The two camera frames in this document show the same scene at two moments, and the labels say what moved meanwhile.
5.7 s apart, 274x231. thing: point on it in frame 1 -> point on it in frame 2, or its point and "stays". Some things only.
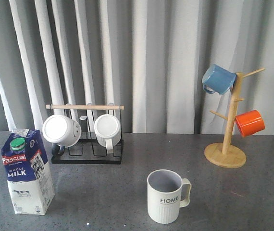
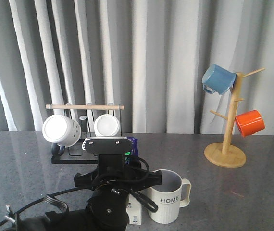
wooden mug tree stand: (224, 155) stays
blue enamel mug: (216, 78) stays
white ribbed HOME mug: (164, 191) stays
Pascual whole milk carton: (28, 173) -> (134, 209)
